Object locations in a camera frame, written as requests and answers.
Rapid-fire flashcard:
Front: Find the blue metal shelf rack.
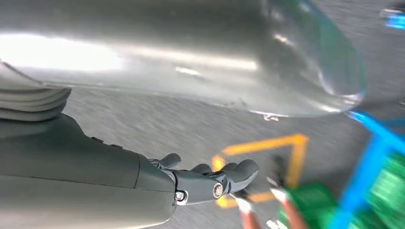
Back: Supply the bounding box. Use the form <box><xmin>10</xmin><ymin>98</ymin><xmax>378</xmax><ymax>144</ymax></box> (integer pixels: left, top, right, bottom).
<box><xmin>329</xmin><ymin>110</ymin><xmax>405</xmax><ymax>229</ymax></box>

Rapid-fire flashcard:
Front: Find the grey robot lower body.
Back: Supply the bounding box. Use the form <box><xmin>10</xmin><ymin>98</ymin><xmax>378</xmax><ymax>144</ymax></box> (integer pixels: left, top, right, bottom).
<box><xmin>0</xmin><ymin>0</ymin><xmax>368</xmax><ymax>118</ymax></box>

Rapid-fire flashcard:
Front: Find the yellow floor tape square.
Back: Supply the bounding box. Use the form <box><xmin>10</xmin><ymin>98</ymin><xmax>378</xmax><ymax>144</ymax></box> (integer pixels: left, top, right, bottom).
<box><xmin>211</xmin><ymin>133</ymin><xmax>310</xmax><ymax>209</ymax></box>

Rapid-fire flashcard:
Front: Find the person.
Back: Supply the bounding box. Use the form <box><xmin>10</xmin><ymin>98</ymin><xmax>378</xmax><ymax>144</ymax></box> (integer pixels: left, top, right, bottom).
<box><xmin>234</xmin><ymin>156</ymin><xmax>309</xmax><ymax>229</ymax></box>

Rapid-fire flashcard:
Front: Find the green plastic crate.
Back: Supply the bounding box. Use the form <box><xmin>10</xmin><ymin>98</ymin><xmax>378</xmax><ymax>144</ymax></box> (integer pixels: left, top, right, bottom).
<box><xmin>367</xmin><ymin>154</ymin><xmax>405</xmax><ymax>229</ymax></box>
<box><xmin>277</xmin><ymin>184</ymin><xmax>338</xmax><ymax>229</ymax></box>

